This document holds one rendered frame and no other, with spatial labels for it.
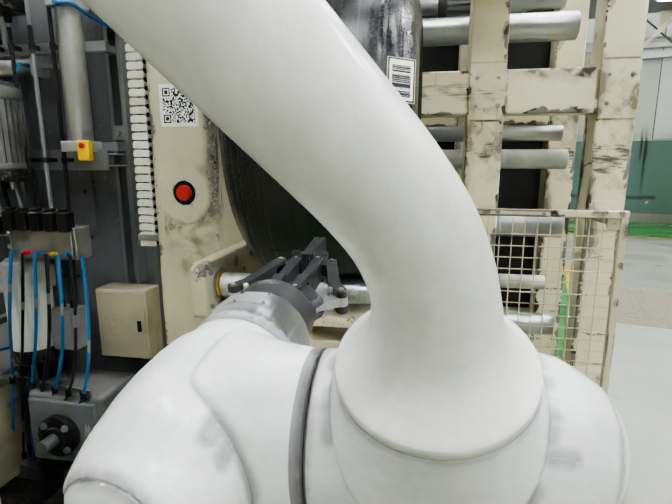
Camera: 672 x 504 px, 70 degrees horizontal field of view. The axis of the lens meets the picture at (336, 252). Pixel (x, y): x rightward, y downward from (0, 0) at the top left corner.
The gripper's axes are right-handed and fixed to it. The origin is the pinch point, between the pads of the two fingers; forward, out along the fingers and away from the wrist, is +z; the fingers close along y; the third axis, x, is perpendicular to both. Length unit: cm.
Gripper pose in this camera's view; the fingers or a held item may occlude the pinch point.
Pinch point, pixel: (314, 256)
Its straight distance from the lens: 60.9
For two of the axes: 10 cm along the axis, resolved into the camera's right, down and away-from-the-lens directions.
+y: -9.8, -0.4, 1.8
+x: 0.3, 9.4, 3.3
